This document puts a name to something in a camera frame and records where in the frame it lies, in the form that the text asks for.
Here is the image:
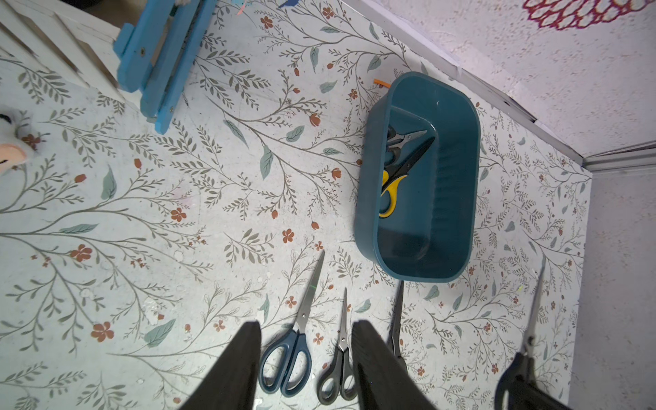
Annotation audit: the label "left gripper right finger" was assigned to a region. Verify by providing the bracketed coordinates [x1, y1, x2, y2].
[351, 320, 434, 409]

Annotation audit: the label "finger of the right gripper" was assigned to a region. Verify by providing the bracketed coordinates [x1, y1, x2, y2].
[507, 377, 571, 410]

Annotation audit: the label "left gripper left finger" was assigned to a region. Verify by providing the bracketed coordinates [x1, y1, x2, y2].
[180, 321, 261, 409]

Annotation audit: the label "black handled steel scissors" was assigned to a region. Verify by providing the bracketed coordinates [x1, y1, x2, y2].
[494, 269, 544, 410]

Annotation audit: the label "large black scissors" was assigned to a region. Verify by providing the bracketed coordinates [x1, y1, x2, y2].
[387, 280, 408, 371]

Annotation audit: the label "small grey handled scissors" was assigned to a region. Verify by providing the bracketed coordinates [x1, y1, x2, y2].
[317, 290, 358, 406]

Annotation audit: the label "blue handled scissors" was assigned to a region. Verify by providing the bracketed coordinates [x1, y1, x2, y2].
[258, 251, 326, 397]

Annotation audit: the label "teal plastic storage box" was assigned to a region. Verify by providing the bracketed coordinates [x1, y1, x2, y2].
[354, 73, 481, 283]

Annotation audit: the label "yellow black handled scissors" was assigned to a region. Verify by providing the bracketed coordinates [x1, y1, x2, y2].
[379, 138, 435, 219]

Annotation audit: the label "small black handled scissors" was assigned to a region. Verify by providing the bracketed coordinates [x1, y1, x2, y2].
[387, 126, 427, 151]

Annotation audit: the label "small orange scrap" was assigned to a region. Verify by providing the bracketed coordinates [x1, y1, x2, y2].
[373, 79, 391, 89]

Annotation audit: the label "blue white slatted crate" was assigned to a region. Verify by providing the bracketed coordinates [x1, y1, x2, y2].
[1, 0, 217, 134]

